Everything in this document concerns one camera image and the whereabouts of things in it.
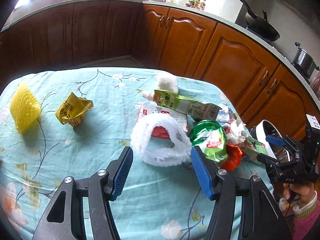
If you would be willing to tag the green crumpled snack bag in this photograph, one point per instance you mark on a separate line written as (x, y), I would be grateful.
(211, 139)

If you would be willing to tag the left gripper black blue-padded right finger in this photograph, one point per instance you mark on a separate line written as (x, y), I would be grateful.
(261, 217)

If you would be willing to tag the condiment bottles group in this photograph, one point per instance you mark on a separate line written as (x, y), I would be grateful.
(196, 4)

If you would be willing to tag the brown wooden kitchen cabinets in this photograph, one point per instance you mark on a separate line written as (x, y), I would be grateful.
(255, 77)

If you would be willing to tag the red orange foil wrapper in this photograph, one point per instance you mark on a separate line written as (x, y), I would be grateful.
(235, 156)

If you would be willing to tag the yellow foam fruit net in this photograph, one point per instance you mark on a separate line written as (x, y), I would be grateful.
(24, 108)

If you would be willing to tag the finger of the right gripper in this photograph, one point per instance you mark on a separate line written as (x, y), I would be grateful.
(267, 160)
(276, 141)

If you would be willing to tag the red white 1928 carton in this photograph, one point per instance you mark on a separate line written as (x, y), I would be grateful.
(158, 114)

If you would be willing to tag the black camera box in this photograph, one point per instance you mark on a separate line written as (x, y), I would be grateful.
(311, 146)

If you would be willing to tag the black wok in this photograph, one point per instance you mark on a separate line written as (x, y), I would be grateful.
(260, 25)

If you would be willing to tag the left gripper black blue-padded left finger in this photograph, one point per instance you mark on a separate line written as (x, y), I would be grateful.
(63, 217)

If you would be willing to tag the silver crumpled wrapper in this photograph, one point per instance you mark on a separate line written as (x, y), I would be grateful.
(234, 128)

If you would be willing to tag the steel cooking pot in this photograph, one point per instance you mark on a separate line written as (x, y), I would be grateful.
(303, 62)

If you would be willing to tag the white sponge block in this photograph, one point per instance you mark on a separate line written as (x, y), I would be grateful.
(167, 82)

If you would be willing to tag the person's right hand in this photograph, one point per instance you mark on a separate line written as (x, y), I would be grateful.
(306, 191)

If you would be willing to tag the pink sleeve forearm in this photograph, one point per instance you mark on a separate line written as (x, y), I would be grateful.
(306, 221)

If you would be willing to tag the green white drink pouch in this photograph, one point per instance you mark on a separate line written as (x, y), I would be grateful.
(189, 106)

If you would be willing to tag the yellow snack bag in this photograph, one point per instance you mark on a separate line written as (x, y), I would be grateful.
(73, 110)

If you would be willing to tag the white foam fruit net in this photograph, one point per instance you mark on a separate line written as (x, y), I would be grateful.
(156, 151)

